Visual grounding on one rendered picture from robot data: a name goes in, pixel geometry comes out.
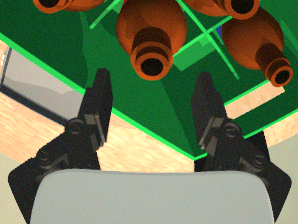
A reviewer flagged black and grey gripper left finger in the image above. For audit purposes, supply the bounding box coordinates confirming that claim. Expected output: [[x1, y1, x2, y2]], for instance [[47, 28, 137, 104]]
[[8, 68, 113, 224]]

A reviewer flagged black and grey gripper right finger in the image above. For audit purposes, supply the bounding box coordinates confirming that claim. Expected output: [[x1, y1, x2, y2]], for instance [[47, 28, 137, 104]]
[[191, 72, 292, 223]]

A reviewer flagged dark green crate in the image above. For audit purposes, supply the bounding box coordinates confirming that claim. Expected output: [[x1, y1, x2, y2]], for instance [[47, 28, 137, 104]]
[[0, 0, 298, 161]]

